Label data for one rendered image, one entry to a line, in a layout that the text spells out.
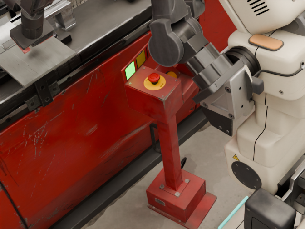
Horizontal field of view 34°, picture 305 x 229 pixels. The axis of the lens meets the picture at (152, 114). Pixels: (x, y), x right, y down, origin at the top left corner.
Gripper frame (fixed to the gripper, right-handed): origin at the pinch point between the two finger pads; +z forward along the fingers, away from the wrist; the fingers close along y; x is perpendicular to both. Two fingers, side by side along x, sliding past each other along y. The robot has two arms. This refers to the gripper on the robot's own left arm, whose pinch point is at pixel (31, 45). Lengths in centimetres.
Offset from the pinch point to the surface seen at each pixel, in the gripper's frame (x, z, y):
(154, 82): 28.0, 11.1, -27.4
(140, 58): 18.1, 15.0, -30.8
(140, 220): 61, 85, -14
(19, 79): 6.4, 0.1, 9.0
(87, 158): 28, 59, -6
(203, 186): 67, 71, -41
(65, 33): -4.3, 17.4, -17.3
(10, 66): 0.5, 3.5, 7.7
